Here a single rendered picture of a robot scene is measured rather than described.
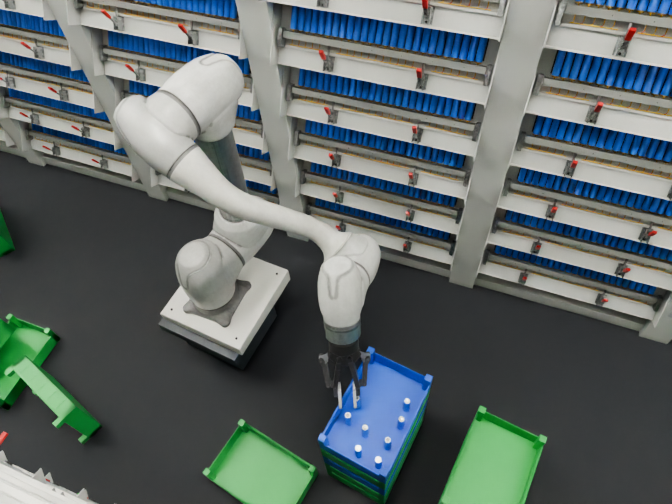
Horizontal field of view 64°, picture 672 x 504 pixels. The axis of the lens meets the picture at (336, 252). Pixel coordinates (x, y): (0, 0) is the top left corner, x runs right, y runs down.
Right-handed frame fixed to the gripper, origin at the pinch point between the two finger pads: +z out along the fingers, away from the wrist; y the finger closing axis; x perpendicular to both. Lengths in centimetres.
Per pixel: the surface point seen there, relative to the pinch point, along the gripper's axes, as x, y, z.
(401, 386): -10.9, -15.4, 8.2
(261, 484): -7, 30, 45
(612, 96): -25, -67, -69
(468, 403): -29, -40, 35
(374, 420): -2.3, -7.1, 12.2
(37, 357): -47, 115, 22
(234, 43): -62, 28, -80
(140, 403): -33, 75, 33
